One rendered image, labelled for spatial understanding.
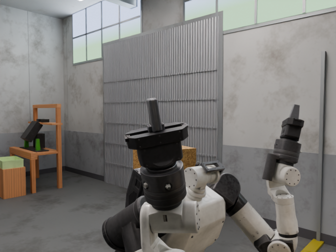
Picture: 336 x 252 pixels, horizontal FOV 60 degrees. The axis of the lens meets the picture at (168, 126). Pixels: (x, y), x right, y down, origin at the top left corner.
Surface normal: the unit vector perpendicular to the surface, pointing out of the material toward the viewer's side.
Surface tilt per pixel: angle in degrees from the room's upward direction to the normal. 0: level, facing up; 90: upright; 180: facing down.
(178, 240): 101
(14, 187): 90
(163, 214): 106
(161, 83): 90
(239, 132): 90
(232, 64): 90
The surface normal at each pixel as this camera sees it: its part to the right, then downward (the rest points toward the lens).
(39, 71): 0.73, 0.04
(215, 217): 0.67, -0.34
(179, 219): -0.17, 0.32
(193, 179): -0.74, 0.00
